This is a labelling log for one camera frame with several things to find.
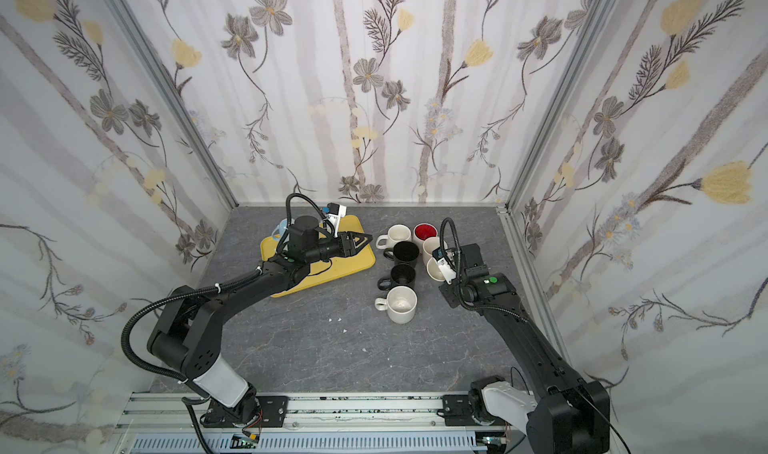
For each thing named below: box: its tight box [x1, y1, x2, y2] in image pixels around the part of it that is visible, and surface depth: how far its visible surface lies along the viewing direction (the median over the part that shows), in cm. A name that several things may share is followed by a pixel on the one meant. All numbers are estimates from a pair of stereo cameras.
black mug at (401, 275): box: [377, 264, 416, 291], surface depth 93 cm
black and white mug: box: [383, 241, 420, 267], surface depth 98 cm
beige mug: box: [374, 286, 418, 324], surface depth 88 cm
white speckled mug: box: [376, 224, 412, 249], surface depth 104 cm
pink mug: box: [423, 236, 440, 257], surface depth 100 cm
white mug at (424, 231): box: [413, 222, 439, 249], surface depth 105 cm
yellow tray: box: [260, 236, 280, 261], surface depth 110 cm
